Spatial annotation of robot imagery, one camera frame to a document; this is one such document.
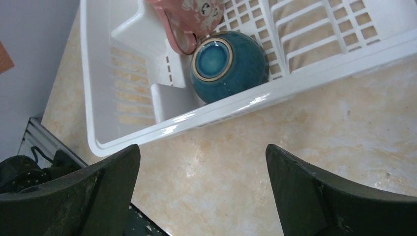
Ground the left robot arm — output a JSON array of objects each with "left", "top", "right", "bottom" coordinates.
[{"left": 0, "top": 146, "right": 81, "bottom": 194}]

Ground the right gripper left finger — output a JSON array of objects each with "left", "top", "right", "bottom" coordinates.
[{"left": 0, "top": 145, "right": 141, "bottom": 236}]

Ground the dark bowl beige inside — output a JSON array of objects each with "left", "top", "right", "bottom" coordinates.
[{"left": 190, "top": 31, "right": 269, "bottom": 104}]

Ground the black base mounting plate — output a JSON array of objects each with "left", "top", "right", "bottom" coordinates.
[{"left": 122, "top": 203, "right": 169, "bottom": 236}]

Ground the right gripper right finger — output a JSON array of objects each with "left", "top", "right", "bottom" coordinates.
[{"left": 266, "top": 144, "right": 417, "bottom": 236}]

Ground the pink mug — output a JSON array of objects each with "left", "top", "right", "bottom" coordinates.
[{"left": 146, "top": 0, "right": 225, "bottom": 55}]

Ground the white plastic dish rack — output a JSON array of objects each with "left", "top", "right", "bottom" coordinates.
[{"left": 80, "top": 0, "right": 417, "bottom": 157}]

